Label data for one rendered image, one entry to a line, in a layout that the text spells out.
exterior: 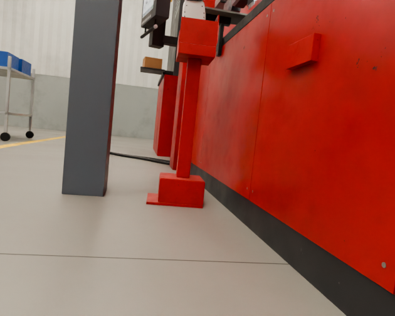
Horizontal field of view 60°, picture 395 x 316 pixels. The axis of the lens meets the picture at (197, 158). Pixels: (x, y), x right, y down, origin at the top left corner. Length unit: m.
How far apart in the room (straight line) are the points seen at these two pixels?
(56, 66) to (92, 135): 7.59
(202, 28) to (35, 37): 7.98
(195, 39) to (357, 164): 0.97
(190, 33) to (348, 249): 1.08
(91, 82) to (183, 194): 0.63
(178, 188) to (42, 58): 7.94
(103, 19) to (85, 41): 0.12
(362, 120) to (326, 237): 0.27
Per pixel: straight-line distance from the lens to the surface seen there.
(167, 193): 1.50
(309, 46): 0.98
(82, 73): 1.60
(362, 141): 0.76
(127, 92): 8.85
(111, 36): 1.61
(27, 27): 9.44
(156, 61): 4.08
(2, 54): 4.59
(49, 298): 0.74
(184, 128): 1.55
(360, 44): 0.83
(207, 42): 1.53
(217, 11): 2.00
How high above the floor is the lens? 0.34
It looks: 5 degrees down
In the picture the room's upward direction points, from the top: 6 degrees clockwise
